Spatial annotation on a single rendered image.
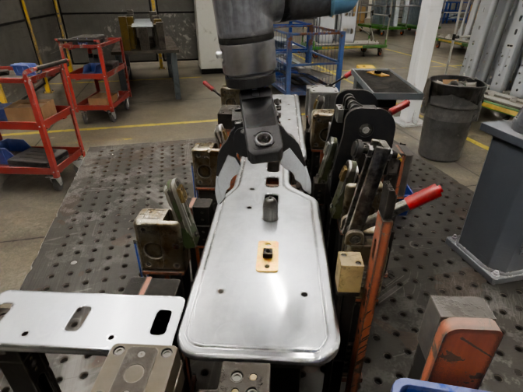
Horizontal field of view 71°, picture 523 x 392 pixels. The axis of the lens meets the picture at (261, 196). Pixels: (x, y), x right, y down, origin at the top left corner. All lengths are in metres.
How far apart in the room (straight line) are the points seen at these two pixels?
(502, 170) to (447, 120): 2.57
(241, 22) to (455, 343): 0.40
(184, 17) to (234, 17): 7.74
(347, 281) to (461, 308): 0.26
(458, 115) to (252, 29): 3.27
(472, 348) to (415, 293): 0.77
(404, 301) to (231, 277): 0.57
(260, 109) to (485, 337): 0.35
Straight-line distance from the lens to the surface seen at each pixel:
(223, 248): 0.67
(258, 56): 0.50
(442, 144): 3.77
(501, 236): 1.17
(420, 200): 0.61
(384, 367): 0.91
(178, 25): 8.24
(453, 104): 3.62
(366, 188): 0.57
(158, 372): 0.44
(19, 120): 3.24
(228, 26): 0.50
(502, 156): 1.13
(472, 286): 1.18
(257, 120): 0.49
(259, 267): 0.62
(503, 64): 5.59
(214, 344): 0.52
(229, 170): 0.56
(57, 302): 0.65
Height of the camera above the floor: 1.41
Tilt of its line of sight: 29 degrees down
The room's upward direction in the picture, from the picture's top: straight up
